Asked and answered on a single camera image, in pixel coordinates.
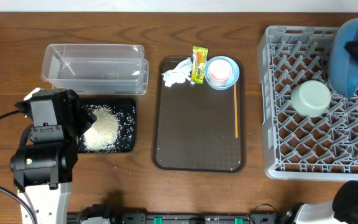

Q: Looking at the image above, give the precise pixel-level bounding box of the pink cup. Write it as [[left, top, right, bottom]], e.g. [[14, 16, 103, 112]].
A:
[[208, 59, 232, 86]]

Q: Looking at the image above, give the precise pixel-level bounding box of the mint green bowl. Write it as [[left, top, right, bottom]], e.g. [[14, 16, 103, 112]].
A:
[[291, 80, 331, 118]]

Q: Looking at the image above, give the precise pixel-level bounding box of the black waste tray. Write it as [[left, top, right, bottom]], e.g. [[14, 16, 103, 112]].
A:
[[76, 97, 137, 154]]

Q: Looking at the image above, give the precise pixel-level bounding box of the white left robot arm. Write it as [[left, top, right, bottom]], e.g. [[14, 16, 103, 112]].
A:
[[10, 89, 96, 223]]

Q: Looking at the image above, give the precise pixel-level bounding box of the dark blue plate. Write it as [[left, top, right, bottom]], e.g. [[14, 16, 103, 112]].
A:
[[328, 17, 358, 98]]

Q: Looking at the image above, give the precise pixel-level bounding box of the wooden chopstick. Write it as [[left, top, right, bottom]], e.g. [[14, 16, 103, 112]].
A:
[[234, 83, 239, 139]]

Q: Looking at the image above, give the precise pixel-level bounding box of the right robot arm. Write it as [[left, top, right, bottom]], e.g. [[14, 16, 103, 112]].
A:
[[281, 40, 358, 224]]

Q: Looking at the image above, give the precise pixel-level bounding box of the yellow snack wrapper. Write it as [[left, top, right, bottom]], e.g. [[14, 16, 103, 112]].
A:
[[191, 46, 208, 84]]

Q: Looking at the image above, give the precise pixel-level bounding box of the pile of white rice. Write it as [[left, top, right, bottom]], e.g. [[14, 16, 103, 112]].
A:
[[81, 105, 136, 153]]

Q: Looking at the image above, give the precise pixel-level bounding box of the grey dishwasher rack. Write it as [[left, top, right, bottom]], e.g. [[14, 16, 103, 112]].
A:
[[257, 26, 358, 181]]

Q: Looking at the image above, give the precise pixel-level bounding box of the clear plastic bin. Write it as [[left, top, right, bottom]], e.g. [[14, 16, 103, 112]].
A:
[[41, 44, 149, 95]]

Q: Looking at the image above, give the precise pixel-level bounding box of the brown serving tray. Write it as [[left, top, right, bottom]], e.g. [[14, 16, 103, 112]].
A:
[[152, 59, 246, 173]]

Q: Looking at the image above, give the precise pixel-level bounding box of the crumpled white napkin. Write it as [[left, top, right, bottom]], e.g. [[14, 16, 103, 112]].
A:
[[162, 57, 193, 87]]

